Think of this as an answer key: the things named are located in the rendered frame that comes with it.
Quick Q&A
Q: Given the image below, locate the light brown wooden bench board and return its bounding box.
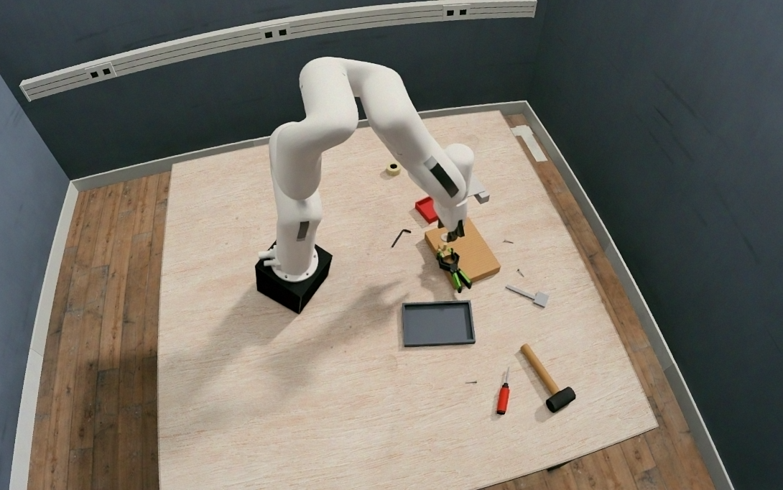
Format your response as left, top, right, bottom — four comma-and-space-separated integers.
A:
425, 217, 501, 290

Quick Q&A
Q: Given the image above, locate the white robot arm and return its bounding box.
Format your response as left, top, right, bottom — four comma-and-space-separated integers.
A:
258, 57, 490, 282

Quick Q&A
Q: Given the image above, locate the black-headed mallet with wooden handle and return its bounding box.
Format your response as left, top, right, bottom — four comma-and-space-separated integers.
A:
520, 343, 576, 413

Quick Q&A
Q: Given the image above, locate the red open tray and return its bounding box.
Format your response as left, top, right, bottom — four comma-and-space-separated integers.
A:
415, 196, 439, 224

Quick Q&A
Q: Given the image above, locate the red-handled screwdriver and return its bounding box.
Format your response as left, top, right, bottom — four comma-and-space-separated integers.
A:
496, 366, 510, 415

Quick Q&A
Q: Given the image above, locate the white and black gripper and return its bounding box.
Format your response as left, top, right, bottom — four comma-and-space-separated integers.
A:
433, 198, 468, 243

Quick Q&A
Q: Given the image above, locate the black spring clamp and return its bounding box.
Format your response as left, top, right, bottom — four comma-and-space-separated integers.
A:
436, 248, 472, 293

